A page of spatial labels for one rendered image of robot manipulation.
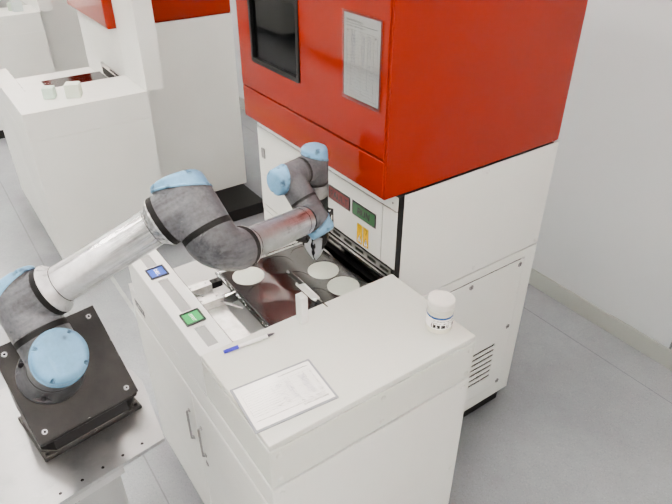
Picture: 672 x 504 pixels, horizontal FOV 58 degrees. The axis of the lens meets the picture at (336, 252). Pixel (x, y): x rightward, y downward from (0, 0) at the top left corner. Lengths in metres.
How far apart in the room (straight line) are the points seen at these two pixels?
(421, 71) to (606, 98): 1.53
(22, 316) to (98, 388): 0.31
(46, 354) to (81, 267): 0.19
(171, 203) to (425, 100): 0.72
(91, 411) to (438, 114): 1.16
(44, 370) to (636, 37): 2.48
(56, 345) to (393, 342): 0.79
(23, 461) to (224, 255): 0.72
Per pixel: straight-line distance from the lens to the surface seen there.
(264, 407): 1.42
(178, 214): 1.29
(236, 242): 1.29
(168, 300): 1.78
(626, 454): 2.82
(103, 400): 1.63
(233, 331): 1.76
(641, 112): 2.93
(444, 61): 1.64
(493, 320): 2.39
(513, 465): 2.63
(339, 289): 1.86
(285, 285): 1.88
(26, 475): 1.65
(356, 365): 1.51
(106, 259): 1.35
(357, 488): 1.69
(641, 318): 3.24
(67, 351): 1.40
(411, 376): 1.52
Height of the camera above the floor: 2.01
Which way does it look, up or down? 33 degrees down
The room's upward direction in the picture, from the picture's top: straight up
